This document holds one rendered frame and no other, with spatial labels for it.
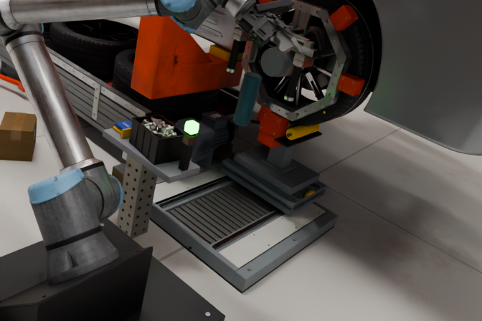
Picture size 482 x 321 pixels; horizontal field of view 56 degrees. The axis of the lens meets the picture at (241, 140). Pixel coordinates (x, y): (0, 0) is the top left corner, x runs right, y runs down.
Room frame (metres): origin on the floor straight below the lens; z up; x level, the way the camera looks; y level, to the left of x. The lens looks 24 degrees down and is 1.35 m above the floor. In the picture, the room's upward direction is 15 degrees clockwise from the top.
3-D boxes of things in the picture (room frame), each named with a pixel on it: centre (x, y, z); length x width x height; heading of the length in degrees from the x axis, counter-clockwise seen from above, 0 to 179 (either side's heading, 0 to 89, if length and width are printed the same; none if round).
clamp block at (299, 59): (1.88, -0.17, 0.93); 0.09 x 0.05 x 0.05; 146
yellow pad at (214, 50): (2.54, 0.21, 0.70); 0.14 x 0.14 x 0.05; 56
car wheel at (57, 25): (3.08, 1.14, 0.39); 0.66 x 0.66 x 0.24
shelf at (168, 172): (1.67, 0.36, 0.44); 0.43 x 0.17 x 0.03; 56
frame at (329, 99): (2.15, -0.14, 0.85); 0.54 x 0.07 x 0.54; 56
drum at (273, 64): (2.09, -0.10, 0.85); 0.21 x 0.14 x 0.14; 146
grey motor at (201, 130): (2.24, 0.17, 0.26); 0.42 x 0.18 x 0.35; 146
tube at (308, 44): (1.99, -0.16, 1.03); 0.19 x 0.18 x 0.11; 146
